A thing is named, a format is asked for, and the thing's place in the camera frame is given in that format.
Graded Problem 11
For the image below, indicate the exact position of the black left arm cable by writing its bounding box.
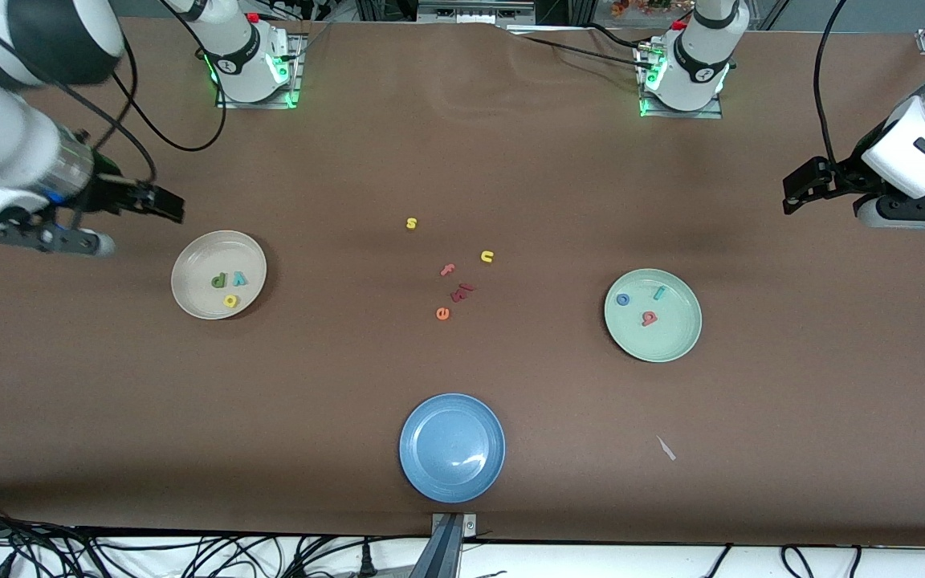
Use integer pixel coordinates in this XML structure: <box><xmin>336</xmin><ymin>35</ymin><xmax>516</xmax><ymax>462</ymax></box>
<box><xmin>813</xmin><ymin>0</ymin><xmax>849</xmax><ymax>181</ymax></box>

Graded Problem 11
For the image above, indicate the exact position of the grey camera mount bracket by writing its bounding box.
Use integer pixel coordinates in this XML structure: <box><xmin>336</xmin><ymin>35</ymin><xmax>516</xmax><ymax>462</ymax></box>
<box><xmin>410</xmin><ymin>512</ymin><xmax>479</xmax><ymax>578</ymax></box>

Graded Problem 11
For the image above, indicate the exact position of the beige brown plate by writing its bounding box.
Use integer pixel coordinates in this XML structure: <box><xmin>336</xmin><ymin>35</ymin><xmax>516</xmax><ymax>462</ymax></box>
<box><xmin>171</xmin><ymin>230</ymin><xmax>267</xmax><ymax>320</ymax></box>

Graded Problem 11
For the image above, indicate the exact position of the black cable on table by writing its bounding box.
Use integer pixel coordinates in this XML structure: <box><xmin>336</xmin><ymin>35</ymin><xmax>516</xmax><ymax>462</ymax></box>
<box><xmin>581</xmin><ymin>22</ymin><xmax>643</xmax><ymax>47</ymax></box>
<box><xmin>523</xmin><ymin>35</ymin><xmax>650</xmax><ymax>68</ymax></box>

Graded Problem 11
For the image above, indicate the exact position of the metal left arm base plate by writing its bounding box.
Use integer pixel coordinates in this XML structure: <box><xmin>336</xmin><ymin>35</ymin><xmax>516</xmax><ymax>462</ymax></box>
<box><xmin>639</xmin><ymin>44</ymin><xmax>724</xmax><ymax>120</ymax></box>

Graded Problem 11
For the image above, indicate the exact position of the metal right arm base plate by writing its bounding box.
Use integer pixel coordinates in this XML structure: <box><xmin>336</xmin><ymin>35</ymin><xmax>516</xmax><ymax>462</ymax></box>
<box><xmin>215</xmin><ymin>32</ymin><xmax>304</xmax><ymax>109</ymax></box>

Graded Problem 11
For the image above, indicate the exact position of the blue plate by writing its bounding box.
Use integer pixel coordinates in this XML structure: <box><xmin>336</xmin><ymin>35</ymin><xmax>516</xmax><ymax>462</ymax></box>
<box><xmin>399</xmin><ymin>393</ymin><xmax>506</xmax><ymax>504</ymax></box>

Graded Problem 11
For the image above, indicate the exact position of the brown table cover sheet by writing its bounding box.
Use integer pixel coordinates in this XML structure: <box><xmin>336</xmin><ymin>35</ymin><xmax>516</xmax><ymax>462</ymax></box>
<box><xmin>0</xmin><ymin>14</ymin><xmax>925</xmax><ymax>547</ymax></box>

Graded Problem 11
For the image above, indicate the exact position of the pale green plate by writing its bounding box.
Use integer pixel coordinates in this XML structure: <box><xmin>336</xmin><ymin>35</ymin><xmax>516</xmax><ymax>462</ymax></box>
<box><xmin>604</xmin><ymin>268</ymin><xmax>703</xmax><ymax>363</ymax></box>

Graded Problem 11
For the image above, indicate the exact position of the grey box behind table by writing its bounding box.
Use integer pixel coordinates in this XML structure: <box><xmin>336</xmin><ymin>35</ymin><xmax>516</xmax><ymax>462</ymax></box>
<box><xmin>417</xmin><ymin>0</ymin><xmax>537</xmax><ymax>25</ymax></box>

